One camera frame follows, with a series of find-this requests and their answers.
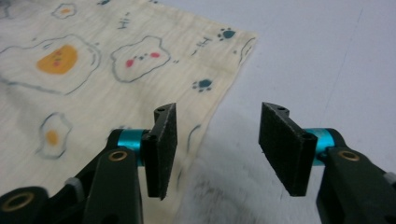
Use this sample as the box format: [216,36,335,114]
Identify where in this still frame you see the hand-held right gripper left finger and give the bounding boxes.
[116,102,178,201]

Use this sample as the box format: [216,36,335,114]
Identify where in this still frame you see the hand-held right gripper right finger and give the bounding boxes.
[258,101,337,198]

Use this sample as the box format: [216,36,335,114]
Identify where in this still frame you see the cream cloth towel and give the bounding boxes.
[0,0,259,224]

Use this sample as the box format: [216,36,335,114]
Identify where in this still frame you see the white grid mat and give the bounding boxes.
[157,0,396,224]

